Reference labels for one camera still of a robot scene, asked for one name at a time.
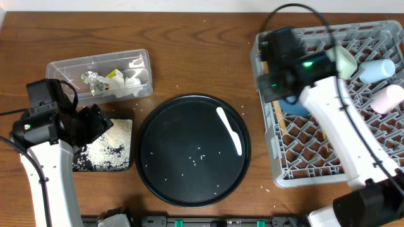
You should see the wooden chopstick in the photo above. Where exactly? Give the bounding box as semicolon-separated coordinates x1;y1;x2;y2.
261;61;287;135
322;131;329;153

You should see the dark blue bowl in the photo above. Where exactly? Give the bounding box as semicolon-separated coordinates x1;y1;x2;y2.
279;96;310;117

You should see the white rice pile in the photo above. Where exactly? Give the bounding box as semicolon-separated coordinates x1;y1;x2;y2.
75;119;133;170

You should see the clear plastic wrapper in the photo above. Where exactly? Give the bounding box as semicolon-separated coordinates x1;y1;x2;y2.
80;71;106;95

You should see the white tissue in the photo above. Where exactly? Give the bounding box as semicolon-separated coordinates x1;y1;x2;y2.
124;76;143;96
98;69;127;98

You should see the white plastic knife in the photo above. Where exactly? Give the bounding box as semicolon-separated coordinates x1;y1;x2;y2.
216;107;242;156

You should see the mint green bowl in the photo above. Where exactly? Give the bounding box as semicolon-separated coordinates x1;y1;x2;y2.
325;45;358;80

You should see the light blue cup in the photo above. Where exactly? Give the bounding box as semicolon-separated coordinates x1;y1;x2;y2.
359;59;395;83

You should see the pink cup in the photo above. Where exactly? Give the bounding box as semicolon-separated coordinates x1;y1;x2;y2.
370;84;403;114

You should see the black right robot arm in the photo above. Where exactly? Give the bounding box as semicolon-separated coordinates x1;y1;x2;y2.
256;27;403;226

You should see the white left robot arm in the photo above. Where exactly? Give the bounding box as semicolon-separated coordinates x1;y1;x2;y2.
1;79;113;226

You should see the clear plastic waste bin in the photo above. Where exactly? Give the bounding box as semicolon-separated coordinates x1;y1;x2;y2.
46;49;153;106

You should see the round black tray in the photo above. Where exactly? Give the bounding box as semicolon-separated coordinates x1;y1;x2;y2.
134;95;251;207

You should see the black rail with green clips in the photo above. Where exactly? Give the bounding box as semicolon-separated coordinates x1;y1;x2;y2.
81;207;309;227

